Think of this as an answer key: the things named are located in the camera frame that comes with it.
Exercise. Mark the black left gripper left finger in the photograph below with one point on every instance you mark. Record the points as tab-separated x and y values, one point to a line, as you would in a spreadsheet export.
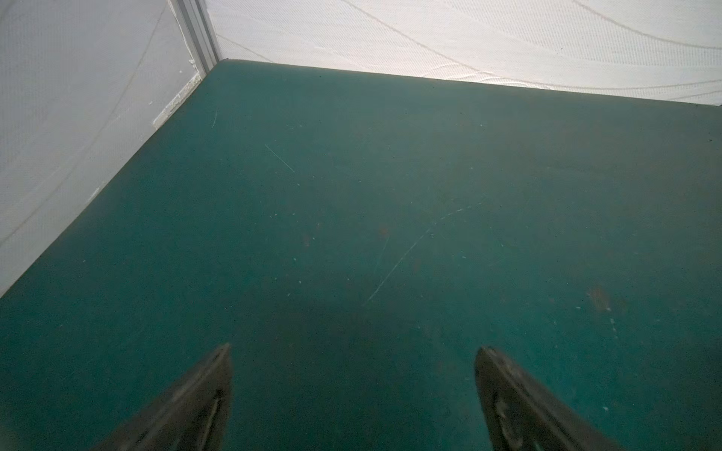
192	414

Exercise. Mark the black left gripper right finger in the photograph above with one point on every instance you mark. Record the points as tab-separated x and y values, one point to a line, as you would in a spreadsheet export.
522	414

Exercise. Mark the aluminium corner frame post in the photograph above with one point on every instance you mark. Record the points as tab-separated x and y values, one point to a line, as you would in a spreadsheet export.
195	24

